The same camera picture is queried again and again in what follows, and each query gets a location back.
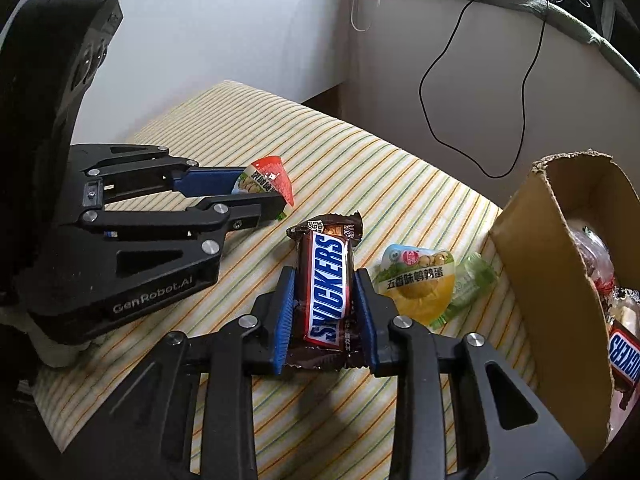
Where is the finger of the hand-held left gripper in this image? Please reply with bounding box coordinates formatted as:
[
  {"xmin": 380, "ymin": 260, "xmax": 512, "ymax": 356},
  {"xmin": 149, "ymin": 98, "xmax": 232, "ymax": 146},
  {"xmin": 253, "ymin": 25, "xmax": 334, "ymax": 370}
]
[
  {"xmin": 80, "ymin": 191, "xmax": 287, "ymax": 261},
  {"xmin": 70, "ymin": 142, "xmax": 246, "ymax": 211}
]

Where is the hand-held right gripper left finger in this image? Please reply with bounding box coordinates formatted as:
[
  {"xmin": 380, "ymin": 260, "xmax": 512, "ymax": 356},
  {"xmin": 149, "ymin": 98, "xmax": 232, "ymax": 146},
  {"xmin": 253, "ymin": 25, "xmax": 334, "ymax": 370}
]
[{"xmin": 65, "ymin": 266, "xmax": 296, "ymax": 480}]

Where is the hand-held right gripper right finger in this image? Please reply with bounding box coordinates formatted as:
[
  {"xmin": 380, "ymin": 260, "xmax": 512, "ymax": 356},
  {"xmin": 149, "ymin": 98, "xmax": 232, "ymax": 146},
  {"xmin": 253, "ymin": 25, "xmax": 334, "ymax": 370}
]
[{"xmin": 354, "ymin": 267, "xmax": 588, "ymax": 480}]

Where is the red-topped egg snack packet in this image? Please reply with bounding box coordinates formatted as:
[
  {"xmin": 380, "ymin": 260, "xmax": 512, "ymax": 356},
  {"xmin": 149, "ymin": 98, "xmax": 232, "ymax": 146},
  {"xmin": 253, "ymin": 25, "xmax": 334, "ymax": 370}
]
[{"xmin": 231, "ymin": 156, "xmax": 296, "ymax": 221}]

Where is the brown chocolate bar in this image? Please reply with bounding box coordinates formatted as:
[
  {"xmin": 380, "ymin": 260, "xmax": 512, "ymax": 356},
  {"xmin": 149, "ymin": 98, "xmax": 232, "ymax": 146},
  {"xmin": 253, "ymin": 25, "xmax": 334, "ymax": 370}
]
[
  {"xmin": 286, "ymin": 211, "xmax": 373, "ymax": 371},
  {"xmin": 607, "ymin": 320, "xmax": 640, "ymax": 396}
]

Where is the brown cardboard box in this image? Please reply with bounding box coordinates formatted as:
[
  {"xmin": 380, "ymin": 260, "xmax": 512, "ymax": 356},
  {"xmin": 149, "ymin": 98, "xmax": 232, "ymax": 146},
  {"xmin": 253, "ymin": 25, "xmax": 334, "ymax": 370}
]
[{"xmin": 487, "ymin": 149, "xmax": 640, "ymax": 468}]

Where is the clear red-edged snack packet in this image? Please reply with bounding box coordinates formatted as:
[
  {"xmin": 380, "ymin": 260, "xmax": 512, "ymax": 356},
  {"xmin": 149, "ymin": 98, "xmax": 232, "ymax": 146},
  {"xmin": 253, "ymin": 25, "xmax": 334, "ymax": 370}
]
[{"xmin": 567, "ymin": 220, "xmax": 618, "ymax": 296}]

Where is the yellow egg snack packet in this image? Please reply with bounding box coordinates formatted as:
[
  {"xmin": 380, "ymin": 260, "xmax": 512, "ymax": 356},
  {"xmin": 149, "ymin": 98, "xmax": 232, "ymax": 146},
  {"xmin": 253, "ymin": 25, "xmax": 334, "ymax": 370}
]
[{"xmin": 376, "ymin": 242, "xmax": 457, "ymax": 333}]

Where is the green wrapped candy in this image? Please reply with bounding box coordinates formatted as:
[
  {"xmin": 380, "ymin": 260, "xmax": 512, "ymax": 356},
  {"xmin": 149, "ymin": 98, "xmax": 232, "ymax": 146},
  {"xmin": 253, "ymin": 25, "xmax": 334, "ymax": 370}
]
[{"xmin": 440, "ymin": 251, "xmax": 498, "ymax": 321}]

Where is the striped bed sheet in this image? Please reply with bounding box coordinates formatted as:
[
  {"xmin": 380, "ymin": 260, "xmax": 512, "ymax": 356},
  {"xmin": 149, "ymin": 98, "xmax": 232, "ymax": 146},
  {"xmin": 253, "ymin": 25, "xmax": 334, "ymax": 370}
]
[{"xmin": 30, "ymin": 80, "xmax": 541, "ymax": 480}]

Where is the black cable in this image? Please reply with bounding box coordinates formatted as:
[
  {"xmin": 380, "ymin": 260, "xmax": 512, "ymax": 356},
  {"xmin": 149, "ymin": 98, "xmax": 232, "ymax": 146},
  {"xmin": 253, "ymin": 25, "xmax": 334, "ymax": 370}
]
[{"xmin": 419, "ymin": 0, "xmax": 551, "ymax": 179}]

